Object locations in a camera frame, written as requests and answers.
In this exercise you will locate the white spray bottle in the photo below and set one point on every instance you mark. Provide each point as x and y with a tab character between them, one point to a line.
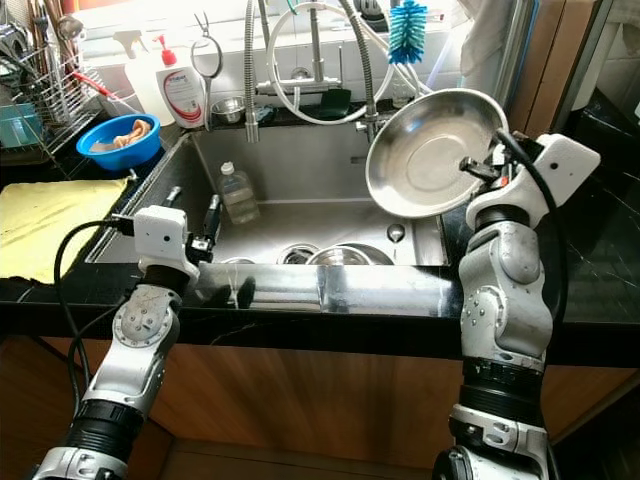
141	85

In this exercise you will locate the white soap pump bottle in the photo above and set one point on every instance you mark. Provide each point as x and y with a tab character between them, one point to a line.
182	93

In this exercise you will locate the teal plastic container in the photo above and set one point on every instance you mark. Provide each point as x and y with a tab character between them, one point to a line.
20	126

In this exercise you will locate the small steel cup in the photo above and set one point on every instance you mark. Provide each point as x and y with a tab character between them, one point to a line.
229	109

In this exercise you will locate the round steel drain strainer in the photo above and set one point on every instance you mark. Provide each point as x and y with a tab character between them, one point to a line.
298	254

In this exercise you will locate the wooden cabinet front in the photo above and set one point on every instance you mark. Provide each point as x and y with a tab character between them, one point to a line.
310	410

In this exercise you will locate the blue bottle brush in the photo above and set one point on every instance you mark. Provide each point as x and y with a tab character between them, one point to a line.
407	30

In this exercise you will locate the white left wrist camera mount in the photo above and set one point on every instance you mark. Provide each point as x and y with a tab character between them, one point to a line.
160	240

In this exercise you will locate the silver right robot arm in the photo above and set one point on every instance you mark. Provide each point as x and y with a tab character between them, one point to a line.
500	300

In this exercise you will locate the chrome faucet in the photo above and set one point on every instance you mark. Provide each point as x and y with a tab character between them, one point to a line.
313	55

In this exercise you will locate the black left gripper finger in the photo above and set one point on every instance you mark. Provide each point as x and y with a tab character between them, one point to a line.
213	214
175	195

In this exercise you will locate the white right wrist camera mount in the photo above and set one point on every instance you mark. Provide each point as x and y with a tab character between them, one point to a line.
555	165

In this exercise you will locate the dark green sponge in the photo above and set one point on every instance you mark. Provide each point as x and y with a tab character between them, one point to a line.
333	102

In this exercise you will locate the stainless steel sink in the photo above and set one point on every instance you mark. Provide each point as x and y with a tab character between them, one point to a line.
300	190

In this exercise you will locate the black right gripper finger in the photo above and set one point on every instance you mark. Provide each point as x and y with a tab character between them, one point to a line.
475	168

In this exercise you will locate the wide steel plate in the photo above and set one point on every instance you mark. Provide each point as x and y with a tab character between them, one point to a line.
425	150

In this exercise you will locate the beige orange rag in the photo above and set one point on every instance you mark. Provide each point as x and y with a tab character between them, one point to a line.
126	133

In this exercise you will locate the yellow cloth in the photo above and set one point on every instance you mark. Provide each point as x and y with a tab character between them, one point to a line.
50	228

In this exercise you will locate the steel ladle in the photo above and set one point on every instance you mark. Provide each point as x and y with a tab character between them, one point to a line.
71	29

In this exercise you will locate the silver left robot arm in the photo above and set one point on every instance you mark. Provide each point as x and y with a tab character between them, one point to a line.
140	340

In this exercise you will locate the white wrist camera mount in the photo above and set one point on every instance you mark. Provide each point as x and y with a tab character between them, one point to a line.
160	240
555	165

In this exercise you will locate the blue plastic bowl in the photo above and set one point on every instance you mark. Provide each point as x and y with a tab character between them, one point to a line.
115	155

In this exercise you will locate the clear plastic bottle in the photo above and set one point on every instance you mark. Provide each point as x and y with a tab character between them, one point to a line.
240	192

